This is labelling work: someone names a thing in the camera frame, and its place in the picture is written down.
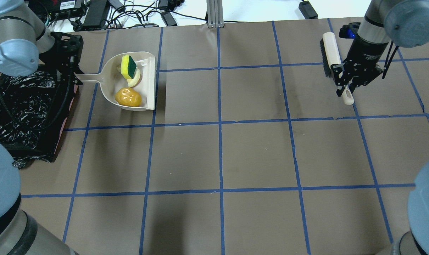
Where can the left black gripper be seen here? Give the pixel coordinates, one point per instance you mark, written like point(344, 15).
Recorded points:
point(66, 54)

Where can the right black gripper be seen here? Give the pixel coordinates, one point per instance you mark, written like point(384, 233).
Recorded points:
point(365, 52)

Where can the beige hand brush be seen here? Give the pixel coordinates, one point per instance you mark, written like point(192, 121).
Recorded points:
point(333, 66)

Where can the beige dustpan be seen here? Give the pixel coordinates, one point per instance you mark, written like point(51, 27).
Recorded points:
point(111, 80)

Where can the yellow green sponge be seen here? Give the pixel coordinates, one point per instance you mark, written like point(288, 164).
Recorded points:
point(127, 67)

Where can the pale apple slice toy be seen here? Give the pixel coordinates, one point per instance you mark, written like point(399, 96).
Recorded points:
point(136, 78)

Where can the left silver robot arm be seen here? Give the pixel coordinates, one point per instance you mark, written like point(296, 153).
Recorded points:
point(21, 45)

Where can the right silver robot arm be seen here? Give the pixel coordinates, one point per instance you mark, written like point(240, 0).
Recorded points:
point(387, 26)

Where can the black lined trash bin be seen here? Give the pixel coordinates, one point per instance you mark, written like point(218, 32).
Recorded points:
point(33, 111)

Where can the black power adapter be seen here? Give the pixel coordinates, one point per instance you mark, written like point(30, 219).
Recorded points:
point(307, 10)

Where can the aluminium frame post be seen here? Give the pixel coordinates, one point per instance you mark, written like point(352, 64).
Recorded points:
point(215, 14)

